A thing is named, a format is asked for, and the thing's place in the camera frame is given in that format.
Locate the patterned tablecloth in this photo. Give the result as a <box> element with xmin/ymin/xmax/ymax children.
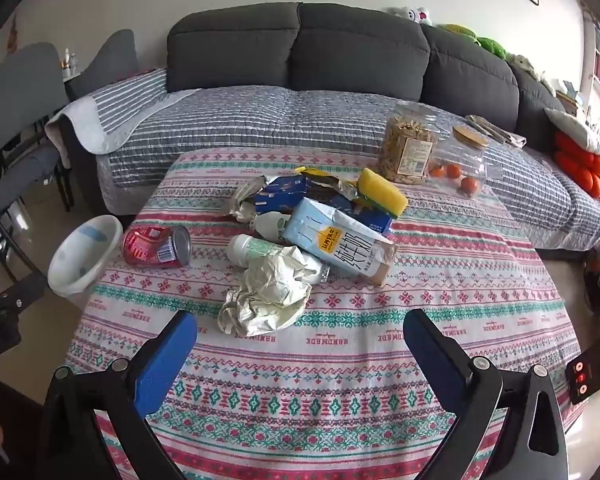
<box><xmin>65</xmin><ymin>147</ymin><xmax>583</xmax><ymax>480</ymax></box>

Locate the white paper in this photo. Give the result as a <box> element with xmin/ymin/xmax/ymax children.
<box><xmin>217</xmin><ymin>246</ymin><xmax>313</xmax><ymax>337</ymax></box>

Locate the white plastic bin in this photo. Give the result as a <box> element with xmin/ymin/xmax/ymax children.
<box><xmin>47</xmin><ymin>215</ymin><xmax>124</xmax><ymax>306</ymax></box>

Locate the white pillow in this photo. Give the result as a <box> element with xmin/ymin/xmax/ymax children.
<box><xmin>544</xmin><ymin>107</ymin><xmax>600</xmax><ymax>163</ymax></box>

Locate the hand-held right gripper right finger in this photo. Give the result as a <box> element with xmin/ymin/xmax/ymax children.
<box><xmin>402</xmin><ymin>308</ymin><xmax>568</xmax><ymax>480</ymax></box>

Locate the light blue milk carton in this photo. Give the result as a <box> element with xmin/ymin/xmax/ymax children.
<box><xmin>282</xmin><ymin>197</ymin><xmax>400</xmax><ymax>288</ymax></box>

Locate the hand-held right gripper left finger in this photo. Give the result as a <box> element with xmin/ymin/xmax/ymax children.
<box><xmin>42</xmin><ymin>310</ymin><xmax>199</xmax><ymax>480</ymax></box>

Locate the pale plush toy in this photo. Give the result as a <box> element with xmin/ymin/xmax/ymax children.
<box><xmin>505</xmin><ymin>52</ymin><xmax>556</xmax><ymax>96</ymax></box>

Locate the yellow brown foil wrapper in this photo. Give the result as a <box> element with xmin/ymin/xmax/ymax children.
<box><xmin>294</xmin><ymin>166</ymin><xmax>363</xmax><ymax>211</ymax></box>

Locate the blue foil snack wrapper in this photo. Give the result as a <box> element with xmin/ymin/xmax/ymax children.
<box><xmin>230</xmin><ymin>174</ymin><xmax>309</xmax><ymax>222</ymax></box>

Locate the green plush toy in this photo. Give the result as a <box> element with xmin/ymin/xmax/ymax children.
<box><xmin>437</xmin><ymin>22</ymin><xmax>508</xmax><ymax>58</ymax></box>

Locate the yellow sponge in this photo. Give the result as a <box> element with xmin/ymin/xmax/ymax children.
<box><xmin>356</xmin><ymin>168</ymin><xmax>409</xmax><ymax>219</ymax></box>

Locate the clear jar with wooden lid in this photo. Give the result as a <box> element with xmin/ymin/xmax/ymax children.
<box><xmin>427</xmin><ymin>125</ymin><xmax>491</xmax><ymax>200</ymax></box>

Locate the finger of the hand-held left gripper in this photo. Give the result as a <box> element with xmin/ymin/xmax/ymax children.
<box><xmin>0</xmin><ymin>274</ymin><xmax>48</xmax><ymax>320</ymax></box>

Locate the grey chair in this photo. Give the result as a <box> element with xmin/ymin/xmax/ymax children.
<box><xmin>67</xmin><ymin>29</ymin><xmax>140</xmax><ymax>101</ymax></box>
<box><xmin>0</xmin><ymin>42</ymin><xmax>73</xmax><ymax>281</ymax></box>

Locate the white plastic bottle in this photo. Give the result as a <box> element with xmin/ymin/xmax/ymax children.
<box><xmin>250</xmin><ymin>211</ymin><xmax>293</xmax><ymax>242</ymax></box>
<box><xmin>229</xmin><ymin>234</ymin><xmax>331</xmax><ymax>286</ymax></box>

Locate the folded newspaper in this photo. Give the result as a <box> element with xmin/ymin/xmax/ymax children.
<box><xmin>464</xmin><ymin>114</ymin><xmax>528</xmax><ymax>148</ymax></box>

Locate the blue cardboard box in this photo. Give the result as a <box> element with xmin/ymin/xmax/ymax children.
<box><xmin>347</xmin><ymin>200</ymin><xmax>393</xmax><ymax>235</ymax></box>

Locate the grey striped quilt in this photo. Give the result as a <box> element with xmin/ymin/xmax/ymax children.
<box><xmin>45</xmin><ymin>67</ymin><xmax>600</xmax><ymax>253</ymax></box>

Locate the red drink can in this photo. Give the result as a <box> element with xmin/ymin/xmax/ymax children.
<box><xmin>122</xmin><ymin>225</ymin><xmax>192</xmax><ymax>267</ymax></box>

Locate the white plush toy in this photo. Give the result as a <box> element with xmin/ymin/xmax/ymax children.
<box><xmin>382</xmin><ymin>5</ymin><xmax>433</xmax><ymax>26</ymax></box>

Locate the dark grey sofa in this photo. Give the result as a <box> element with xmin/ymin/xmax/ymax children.
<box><xmin>60</xmin><ymin>2</ymin><xmax>600</xmax><ymax>251</ymax></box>

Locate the orange cushion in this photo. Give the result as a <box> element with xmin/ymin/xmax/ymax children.
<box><xmin>554</xmin><ymin>132</ymin><xmax>600</xmax><ymax>200</ymax></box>

